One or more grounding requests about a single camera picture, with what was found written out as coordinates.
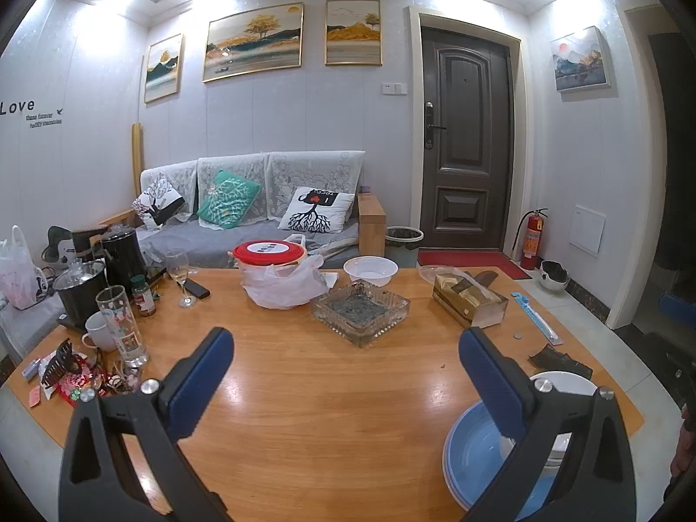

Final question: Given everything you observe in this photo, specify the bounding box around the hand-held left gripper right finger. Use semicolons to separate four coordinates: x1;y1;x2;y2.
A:
458;326;638;522

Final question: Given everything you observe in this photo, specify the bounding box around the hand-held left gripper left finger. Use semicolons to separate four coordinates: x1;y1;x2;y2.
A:
57;327;235;522

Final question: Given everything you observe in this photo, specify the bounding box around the blue plate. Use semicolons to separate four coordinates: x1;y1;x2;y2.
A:
442;399;572;522

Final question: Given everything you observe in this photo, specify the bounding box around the large white bowl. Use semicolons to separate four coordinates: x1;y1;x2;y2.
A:
497;371;597;471

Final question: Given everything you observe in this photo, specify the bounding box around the dark crumpled wrapper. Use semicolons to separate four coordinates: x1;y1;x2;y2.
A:
526;345;593;381

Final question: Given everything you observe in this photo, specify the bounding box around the blue white toothbrush pack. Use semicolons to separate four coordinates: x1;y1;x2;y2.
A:
510;292;562;346

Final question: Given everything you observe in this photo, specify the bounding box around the cardboard tissue box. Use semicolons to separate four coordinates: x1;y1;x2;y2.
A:
432;268;509;330

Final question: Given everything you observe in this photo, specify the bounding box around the tall printed drinking glass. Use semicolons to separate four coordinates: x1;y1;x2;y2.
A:
96;285;150;368

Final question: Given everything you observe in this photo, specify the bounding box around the brown jar green lid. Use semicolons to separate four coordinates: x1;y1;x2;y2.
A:
129;275;157;318

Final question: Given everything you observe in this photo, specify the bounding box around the wine glass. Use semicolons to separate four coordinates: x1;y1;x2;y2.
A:
164;248;197;309

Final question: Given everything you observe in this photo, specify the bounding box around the white mug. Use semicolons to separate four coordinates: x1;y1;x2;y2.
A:
81;312;120;353

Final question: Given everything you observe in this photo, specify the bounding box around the pile of candy wrappers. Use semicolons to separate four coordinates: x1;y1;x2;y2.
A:
51;353;142;406

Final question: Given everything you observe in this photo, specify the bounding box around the clear plastic bag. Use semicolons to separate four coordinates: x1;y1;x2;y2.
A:
240;254;327;310

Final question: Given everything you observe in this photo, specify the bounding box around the red doormat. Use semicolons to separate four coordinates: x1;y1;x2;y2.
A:
418;250;532;282

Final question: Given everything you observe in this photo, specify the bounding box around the silver helmet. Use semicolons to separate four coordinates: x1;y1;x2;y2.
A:
538;260;571;295

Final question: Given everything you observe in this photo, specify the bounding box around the clear plastic lid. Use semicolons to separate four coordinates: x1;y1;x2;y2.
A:
418;264;463;284

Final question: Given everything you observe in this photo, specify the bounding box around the grey wooden sofa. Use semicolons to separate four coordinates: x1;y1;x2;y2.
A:
100;149;388;273

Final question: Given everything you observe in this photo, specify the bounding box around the red lidded container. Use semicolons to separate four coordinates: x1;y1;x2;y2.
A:
233;239;308;284

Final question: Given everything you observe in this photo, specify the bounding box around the black electric kettle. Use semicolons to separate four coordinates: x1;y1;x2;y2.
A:
100;223;149;291

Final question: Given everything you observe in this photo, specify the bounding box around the black hair clip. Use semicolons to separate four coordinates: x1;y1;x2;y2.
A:
40;338;74;389

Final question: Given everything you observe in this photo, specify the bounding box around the black pot with lid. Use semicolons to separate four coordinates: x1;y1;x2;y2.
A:
53;260;110;330

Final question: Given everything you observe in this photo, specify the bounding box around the square glass ashtray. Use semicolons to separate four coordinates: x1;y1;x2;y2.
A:
310;278;411;349

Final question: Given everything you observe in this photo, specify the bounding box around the red fire extinguisher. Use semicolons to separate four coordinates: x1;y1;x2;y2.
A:
514;208;549;271

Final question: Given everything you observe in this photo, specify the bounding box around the small white bowl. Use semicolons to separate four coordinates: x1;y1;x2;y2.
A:
343;256;399;287

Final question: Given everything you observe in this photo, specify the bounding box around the round trash bin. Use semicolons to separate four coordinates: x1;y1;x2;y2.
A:
385;227;425;254

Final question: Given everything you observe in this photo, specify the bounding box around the teal leaf print cushion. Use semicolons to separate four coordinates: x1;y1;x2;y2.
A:
196;170;262;229

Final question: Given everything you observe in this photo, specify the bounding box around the white cushion tree print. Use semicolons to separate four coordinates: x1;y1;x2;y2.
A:
132;172;187;228

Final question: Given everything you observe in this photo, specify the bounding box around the white cushion black root print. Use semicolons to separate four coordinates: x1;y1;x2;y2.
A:
277;186;355;234

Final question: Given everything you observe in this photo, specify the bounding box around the white pink plastic bag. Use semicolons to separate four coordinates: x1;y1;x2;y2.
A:
0;224;41;311

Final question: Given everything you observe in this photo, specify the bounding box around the white lace sofa cover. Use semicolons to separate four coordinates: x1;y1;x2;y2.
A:
140;149;365;224

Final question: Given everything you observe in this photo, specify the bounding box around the wooden board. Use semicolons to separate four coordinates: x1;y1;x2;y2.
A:
130;122;145;202

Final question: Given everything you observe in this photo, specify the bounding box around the dark brown door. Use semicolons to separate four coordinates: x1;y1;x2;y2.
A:
420;24;515;264

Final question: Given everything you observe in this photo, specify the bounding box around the small framed landscape picture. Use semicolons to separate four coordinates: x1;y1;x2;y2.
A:
143;33;184;104

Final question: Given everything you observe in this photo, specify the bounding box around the blue mountain framed picture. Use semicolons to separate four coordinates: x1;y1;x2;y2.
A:
549;26;612;93

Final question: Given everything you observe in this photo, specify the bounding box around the large framed landscape picture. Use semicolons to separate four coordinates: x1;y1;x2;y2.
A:
201;3;305;84

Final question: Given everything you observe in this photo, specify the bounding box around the medium framed landscape picture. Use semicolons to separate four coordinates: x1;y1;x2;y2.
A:
325;0;381;67

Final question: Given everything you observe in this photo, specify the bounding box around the white wall panel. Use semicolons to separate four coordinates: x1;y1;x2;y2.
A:
568;204;606;255

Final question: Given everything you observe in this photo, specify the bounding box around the black wall lettering decal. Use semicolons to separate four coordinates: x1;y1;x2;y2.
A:
0;98;66;130

